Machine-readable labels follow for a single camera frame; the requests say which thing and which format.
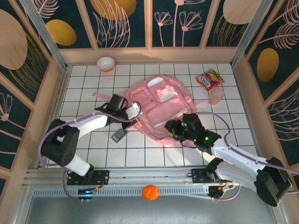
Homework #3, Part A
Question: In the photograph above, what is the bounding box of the pink student backpack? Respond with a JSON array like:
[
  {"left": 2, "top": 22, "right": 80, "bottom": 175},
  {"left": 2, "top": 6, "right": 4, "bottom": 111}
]
[{"left": 93, "top": 75, "right": 210, "bottom": 147}]

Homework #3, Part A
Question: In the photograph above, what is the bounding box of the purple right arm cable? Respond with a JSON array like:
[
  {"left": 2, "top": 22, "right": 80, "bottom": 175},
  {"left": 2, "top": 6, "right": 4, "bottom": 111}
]
[{"left": 193, "top": 112, "right": 299, "bottom": 201}]

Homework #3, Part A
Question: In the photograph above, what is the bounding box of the white orange bowl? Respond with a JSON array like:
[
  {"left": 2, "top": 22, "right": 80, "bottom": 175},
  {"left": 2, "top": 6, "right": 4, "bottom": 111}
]
[{"left": 96, "top": 56, "right": 115, "bottom": 72}]

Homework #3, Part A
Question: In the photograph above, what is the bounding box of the orange red snack packet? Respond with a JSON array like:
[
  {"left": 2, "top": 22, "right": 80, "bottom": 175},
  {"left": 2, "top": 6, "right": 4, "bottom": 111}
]
[{"left": 195, "top": 69, "right": 225, "bottom": 91}]

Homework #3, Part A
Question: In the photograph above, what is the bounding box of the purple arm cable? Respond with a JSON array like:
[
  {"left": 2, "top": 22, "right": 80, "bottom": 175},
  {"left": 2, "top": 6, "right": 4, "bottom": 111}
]
[
  {"left": 38, "top": 100, "right": 142, "bottom": 201},
  {"left": 193, "top": 112, "right": 299, "bottom": 201}
]

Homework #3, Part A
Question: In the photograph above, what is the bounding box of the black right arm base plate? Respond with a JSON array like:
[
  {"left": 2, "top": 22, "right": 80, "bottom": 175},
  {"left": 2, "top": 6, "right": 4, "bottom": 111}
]
[{"left": 191, "top": 168, "right": 234, "bottom": 185}]

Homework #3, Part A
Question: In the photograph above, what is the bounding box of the grey slotted cable duct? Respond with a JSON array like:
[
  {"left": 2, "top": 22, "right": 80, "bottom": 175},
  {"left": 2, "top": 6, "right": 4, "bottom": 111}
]
[{"left": 32, "top": 186, "right": 212, "bottom": 199}]

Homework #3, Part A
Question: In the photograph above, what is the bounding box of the small black controller board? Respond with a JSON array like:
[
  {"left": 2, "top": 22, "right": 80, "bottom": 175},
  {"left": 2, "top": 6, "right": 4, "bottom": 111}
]
[
  {"left": 77, "top": 188, "right": 97, "bottom": 202},
  {"left": 208, "top": 185, "right": 235, "bottom": 201}
]

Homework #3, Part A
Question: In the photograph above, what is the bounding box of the aluminium mounting rail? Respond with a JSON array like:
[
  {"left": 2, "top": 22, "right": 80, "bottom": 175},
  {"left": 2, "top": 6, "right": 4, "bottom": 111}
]
[{"left": 22, "top": 166, "right": 285, "bottom": 187}]

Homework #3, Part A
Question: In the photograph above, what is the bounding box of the orange ball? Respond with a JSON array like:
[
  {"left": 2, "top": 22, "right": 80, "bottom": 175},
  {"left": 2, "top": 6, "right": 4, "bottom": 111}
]
[{"left": 142, "top": 185, "right": 160, "bottom": 201}]

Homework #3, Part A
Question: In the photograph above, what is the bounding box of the aluminium frame post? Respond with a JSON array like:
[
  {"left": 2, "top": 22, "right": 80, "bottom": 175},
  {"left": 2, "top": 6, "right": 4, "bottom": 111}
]
[
  {"left": 18, "top": 0, "right": 69, "bottom": 70},
  {"left": 230, "top": 0, "right": 281, "bottom": 68}
]

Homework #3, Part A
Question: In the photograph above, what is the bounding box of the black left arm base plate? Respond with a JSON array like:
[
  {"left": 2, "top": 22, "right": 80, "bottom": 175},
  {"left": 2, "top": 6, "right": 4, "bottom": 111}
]
[{"left": 67, "top": 169, "right": 110, "bottom": 186}]

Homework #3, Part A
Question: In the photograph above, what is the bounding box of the pink round lid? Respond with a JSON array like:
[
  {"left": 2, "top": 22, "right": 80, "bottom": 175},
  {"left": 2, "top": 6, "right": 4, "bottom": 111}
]
[{"left": 208, "top": 86, "right": 225, "bottom": 106}]

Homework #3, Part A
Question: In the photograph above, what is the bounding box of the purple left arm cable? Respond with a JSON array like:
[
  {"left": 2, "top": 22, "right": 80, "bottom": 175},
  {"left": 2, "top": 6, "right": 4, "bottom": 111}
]
[{"left": 38, "top": 100, "right": 142, "bottom": 201}]

